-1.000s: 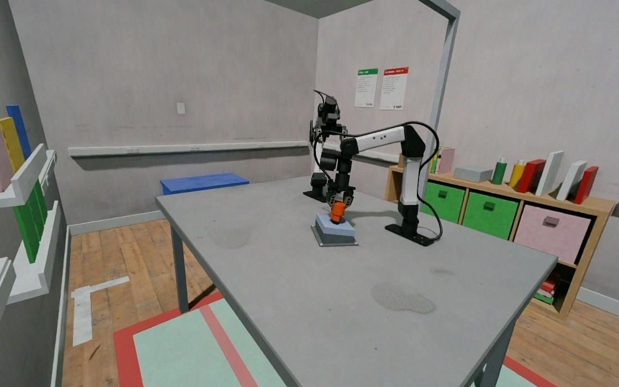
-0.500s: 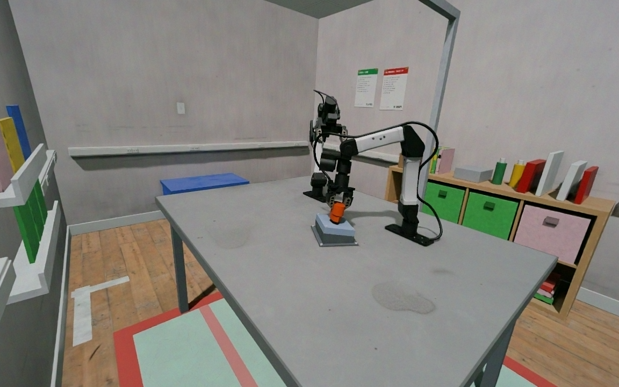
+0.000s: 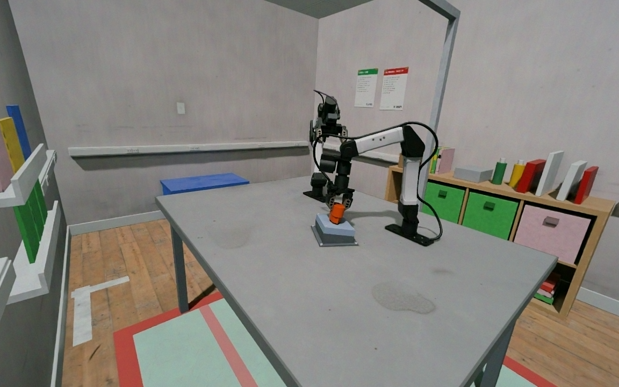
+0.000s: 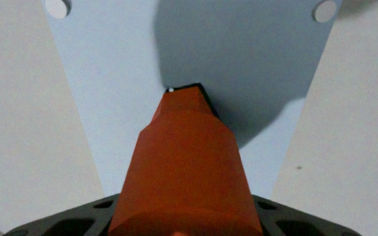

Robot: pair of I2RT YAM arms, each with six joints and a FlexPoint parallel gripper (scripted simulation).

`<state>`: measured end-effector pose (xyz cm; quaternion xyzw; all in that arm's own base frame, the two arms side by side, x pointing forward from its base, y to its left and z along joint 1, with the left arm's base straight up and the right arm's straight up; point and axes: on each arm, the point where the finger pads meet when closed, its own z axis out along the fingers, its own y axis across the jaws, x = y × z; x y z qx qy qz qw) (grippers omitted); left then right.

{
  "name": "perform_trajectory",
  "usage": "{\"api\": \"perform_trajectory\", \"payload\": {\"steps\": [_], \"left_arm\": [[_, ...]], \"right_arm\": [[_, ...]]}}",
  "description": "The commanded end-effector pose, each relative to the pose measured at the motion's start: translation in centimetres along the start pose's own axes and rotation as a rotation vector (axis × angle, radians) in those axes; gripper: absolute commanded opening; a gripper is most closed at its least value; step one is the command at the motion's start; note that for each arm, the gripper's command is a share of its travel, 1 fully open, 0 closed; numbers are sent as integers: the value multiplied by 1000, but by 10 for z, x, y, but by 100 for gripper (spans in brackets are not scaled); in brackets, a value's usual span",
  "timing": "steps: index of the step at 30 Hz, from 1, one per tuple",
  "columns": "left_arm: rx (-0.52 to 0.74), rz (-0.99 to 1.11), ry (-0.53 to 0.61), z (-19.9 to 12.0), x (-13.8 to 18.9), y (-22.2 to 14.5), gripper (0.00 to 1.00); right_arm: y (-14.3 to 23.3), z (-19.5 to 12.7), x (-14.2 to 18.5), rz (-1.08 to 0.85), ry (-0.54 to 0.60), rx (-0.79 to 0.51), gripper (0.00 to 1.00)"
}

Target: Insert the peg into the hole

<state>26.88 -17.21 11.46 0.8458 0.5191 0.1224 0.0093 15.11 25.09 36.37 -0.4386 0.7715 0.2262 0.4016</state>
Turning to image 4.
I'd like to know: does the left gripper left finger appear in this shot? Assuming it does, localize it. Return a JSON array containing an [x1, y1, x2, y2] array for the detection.
[[2, 193, 120, 236]]

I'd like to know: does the light blue flat plate with holes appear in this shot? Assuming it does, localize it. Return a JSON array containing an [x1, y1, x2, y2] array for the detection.
[[40, 0, 343, 200]]

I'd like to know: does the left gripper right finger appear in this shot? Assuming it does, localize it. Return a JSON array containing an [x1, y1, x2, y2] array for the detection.
[[252, 194, 363, 236]]

